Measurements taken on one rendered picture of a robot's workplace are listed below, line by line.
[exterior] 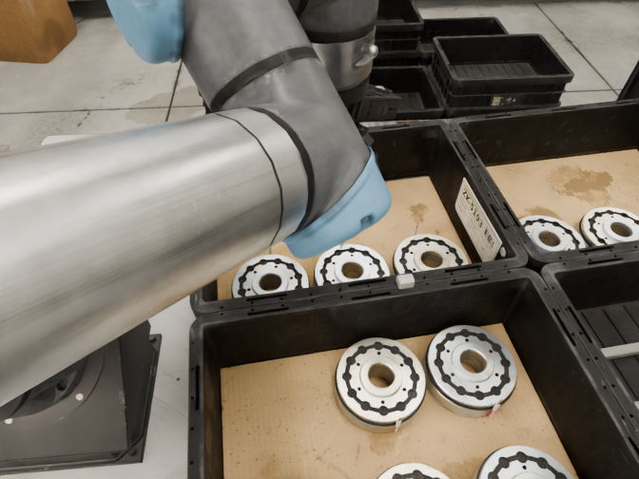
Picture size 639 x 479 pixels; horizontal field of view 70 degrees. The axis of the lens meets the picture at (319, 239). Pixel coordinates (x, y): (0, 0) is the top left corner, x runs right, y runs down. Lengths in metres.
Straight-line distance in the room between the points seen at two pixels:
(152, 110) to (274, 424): 2.21
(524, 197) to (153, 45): 0.66
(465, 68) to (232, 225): 1.73
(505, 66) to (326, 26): 1.61
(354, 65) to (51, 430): 0.55
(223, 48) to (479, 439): 0.47
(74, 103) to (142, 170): 2.66
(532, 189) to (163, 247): 0.74
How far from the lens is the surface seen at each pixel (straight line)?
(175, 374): 0.75
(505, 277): 0.57
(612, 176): 0.94
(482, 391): 0.56
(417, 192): 0.78
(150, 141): 0.19
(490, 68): 1.91
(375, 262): 0.63
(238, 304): 0.51
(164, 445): 0.72
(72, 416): 0.67
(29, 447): 0.71
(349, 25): 0.37
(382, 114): 0.49
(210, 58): 0.28
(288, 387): 0.57
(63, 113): 2.77
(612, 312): 0.73
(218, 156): 0.19
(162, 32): 0.29
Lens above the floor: 1.36
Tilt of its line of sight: 49 degrees down
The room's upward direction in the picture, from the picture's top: straight up
